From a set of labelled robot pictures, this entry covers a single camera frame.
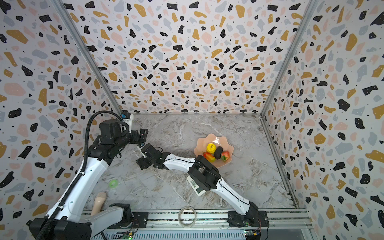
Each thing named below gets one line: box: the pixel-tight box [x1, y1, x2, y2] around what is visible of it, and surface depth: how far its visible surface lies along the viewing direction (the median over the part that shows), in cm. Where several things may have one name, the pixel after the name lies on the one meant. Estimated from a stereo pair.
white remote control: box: [186, 175, 206, 197], surface depth 85 cm
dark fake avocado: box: [214, 146, 223, 160], surface depth 97 cm
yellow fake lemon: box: [206, 142, 217, 154], surface depth 97 cm
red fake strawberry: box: [220, 150, 230, 162], surface depth 92 cm
